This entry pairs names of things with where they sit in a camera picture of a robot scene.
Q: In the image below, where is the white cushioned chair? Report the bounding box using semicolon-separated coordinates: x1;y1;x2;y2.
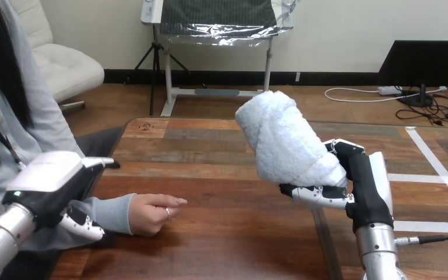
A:
9;0;106;111

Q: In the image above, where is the person's hand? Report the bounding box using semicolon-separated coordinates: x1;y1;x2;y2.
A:
128;193;188;237

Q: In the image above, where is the person's body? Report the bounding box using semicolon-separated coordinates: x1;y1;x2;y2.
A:
0;0;126;280

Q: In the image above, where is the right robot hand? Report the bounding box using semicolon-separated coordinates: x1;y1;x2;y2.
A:
279;139;395;233

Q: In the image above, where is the tangle of cables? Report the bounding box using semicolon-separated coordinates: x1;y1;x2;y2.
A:
323;85;448;127

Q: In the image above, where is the white power strip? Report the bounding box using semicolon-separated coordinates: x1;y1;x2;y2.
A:
377;85;404;96

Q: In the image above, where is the person's forearm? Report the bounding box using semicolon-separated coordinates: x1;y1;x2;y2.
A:
17;193;137;252

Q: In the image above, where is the dark screen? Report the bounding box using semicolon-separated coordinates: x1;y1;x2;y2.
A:
377;40;448;108

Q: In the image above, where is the black tripod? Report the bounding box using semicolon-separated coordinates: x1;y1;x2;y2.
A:
124;24;191;117

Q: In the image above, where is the white towel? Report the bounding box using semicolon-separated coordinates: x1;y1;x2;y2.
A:
234;90;349;188

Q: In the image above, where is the white desk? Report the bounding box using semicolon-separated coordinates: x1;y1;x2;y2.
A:
140;0;295;117

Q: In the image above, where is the black cable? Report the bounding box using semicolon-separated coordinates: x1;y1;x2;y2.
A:
394;235;448;247

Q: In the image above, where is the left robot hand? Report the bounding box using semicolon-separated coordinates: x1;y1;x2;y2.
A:
2;150;121;243

